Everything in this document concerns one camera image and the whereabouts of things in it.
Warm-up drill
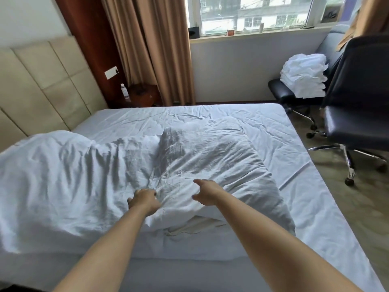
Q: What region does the person's left hand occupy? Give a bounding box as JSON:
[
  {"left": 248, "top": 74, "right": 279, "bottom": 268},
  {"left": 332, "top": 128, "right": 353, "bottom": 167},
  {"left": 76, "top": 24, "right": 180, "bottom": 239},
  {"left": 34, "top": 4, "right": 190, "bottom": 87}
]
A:
[{"left": 127, "top": 187, "right": 162, "bottom": 216}]

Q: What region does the person's right hand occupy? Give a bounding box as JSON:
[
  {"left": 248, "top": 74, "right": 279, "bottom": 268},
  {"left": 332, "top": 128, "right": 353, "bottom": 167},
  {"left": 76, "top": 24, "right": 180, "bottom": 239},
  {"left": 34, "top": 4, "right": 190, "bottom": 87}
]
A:
[{"left": 192, "top": 178, "right": 227, "bottom": 207}]

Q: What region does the white duvet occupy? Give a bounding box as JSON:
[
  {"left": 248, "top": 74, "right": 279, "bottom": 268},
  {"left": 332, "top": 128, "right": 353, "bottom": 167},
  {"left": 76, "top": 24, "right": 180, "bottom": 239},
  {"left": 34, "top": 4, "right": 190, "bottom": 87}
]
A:
[{"left": 0, "top": 117, "right": 297, "bottom": 254}]

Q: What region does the white bed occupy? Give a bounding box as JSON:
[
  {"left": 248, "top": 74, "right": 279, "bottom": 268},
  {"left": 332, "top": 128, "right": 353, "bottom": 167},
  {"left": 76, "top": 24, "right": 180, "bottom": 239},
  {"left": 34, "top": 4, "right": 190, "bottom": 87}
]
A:
[{"left": 0, "top": 102, "right": 387, "bottom": 292}]

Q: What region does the person's right forearm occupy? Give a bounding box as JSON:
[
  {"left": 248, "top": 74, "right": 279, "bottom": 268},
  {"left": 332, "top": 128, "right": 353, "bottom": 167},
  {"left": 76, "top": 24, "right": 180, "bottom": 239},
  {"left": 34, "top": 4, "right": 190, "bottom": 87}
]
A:
[{"left": 212, "top": 191, "right": 362, "bottom": 292}]

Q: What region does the person's left forearm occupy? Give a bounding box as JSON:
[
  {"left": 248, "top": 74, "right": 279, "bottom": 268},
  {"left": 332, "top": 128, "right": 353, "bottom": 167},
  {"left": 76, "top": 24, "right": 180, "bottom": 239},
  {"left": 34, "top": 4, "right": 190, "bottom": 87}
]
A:
[{"left": 53, "top": 206, "right": 152, "bottom": 292}]

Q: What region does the wooden nightstand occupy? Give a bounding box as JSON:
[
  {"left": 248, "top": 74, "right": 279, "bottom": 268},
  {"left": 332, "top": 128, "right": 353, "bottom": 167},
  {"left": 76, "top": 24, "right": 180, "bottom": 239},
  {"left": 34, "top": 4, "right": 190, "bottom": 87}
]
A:
[{"left": 108, "top": 84, "right": 162, "bottom": 108}]

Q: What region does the black office chair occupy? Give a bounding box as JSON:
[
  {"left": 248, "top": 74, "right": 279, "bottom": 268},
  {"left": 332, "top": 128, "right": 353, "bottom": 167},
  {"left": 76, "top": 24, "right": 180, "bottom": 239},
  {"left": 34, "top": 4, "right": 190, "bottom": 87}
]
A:
[
  {"left": 268, "top": 24, "right": 350, "bottom": 131},
  {"left": 307, "top": 34, "right": 389, "bottom": 187}
]

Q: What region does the white bedding bundle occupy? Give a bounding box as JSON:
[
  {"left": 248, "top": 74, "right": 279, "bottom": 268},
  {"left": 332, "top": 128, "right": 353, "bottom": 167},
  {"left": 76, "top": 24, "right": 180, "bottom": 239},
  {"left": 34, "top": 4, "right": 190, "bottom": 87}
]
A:
[{"left": 279, "top": 53, "right": 329, "bottom": 99}]

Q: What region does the beige padded headboard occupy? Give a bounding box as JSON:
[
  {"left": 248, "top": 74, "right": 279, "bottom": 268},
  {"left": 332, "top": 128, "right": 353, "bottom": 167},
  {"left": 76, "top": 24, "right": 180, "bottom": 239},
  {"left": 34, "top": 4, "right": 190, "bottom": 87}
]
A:
[{"left": 0, "top": 35, "right": 109, "bottom": 145}]

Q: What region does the beige curtain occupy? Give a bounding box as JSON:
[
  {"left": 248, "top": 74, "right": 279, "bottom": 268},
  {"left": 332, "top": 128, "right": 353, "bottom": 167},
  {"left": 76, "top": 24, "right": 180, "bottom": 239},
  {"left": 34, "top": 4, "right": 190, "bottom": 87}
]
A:
[
  {"left": 100, "top": 0, "right": 197, "bottom": 106},
  {"left": 336, "top": 0, "right": 389, "bottom": 52}
]

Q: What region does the window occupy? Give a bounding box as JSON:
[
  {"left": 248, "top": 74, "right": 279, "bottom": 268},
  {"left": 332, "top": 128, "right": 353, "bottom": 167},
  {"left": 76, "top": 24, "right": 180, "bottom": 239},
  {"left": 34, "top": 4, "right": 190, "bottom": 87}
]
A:
[{"left": 185, "top": 0, "right": 362, "bottom": 37}]

